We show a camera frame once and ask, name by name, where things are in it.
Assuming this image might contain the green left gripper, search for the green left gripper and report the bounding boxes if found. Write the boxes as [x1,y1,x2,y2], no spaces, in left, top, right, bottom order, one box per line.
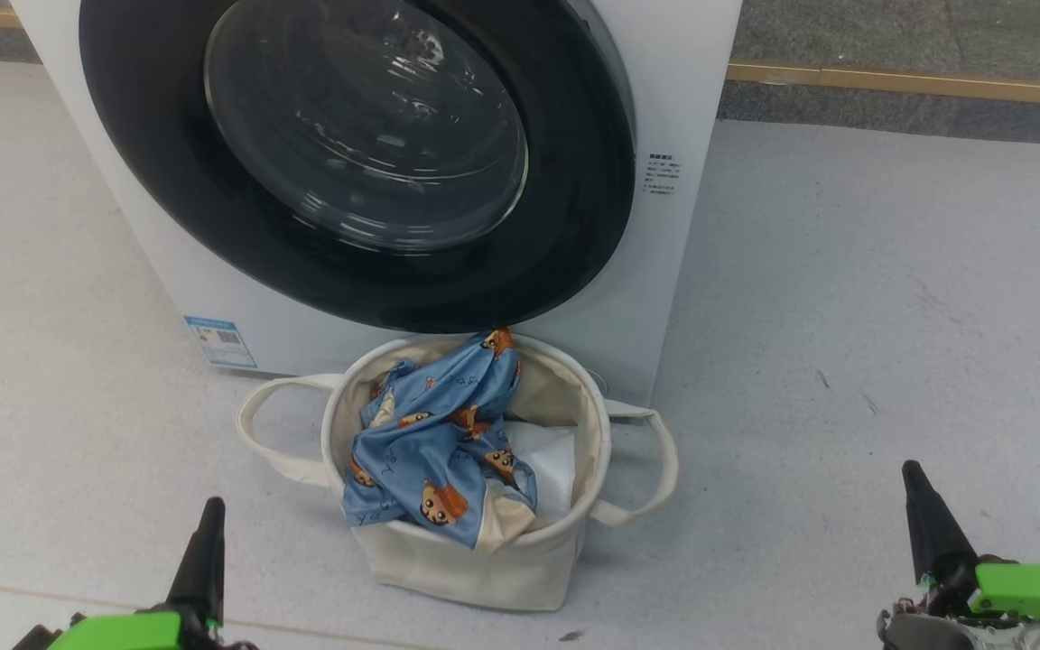
[13,497,259,650]

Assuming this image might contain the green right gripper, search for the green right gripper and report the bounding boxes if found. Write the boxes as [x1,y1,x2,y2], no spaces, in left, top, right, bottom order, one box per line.
[877,460,1040,650]

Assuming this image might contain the blue bear print garment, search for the blue bear print garment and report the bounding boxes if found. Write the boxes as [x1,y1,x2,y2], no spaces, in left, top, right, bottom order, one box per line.
[341,327,539,552]

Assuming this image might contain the dark round washing machine door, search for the dark round washing machine door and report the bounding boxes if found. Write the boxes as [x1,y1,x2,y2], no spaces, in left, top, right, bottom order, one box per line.
[79,0,638,335]

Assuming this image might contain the cream canvas laundry basket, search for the cream canvas laundry basket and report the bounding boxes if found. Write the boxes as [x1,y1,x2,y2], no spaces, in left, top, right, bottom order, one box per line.
[236,332,679,613]

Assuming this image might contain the white cloth in basket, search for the white cloth in basket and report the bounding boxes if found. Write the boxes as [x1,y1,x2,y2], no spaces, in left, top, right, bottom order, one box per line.
[502,420,578,525]

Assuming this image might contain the white washing machine body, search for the white washing machine body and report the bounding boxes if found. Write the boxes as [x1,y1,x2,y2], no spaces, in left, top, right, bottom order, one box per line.
[10,0,744,407]

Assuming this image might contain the blue energy label sticker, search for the blue energy label sticker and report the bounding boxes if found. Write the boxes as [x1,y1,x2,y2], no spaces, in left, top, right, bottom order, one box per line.
[183,315,259,370]

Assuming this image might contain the small text notice sticker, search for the small text notice sticker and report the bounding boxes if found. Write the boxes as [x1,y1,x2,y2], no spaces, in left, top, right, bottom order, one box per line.
[643,152,685,196]

